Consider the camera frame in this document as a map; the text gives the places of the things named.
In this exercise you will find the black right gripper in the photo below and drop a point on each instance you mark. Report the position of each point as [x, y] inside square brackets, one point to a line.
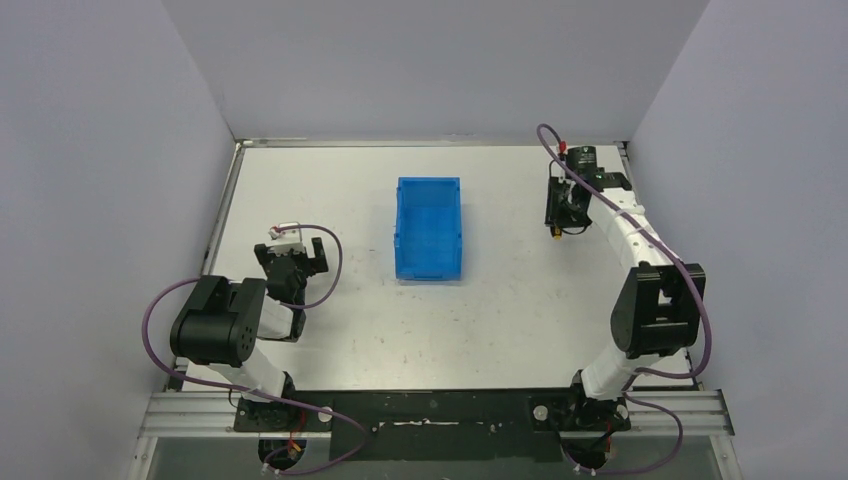
[556, 215]

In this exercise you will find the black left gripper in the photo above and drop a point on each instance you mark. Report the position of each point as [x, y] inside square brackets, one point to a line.
[291, 263]

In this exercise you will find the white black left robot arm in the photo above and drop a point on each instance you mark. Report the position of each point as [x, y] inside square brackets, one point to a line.
[222, 321]

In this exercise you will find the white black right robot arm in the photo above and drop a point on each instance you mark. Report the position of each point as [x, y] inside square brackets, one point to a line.
[655, 314]

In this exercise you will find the blue plastic bin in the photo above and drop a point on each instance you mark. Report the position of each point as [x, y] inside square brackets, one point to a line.
[428, 237]

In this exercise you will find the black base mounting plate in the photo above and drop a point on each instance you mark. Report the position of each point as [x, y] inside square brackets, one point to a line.
[539, 424]

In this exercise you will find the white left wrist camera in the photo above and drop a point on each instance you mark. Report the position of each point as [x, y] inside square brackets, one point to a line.
[286, 234]

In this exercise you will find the aluminium frame rail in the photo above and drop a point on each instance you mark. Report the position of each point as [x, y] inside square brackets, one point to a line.
[206, 414]

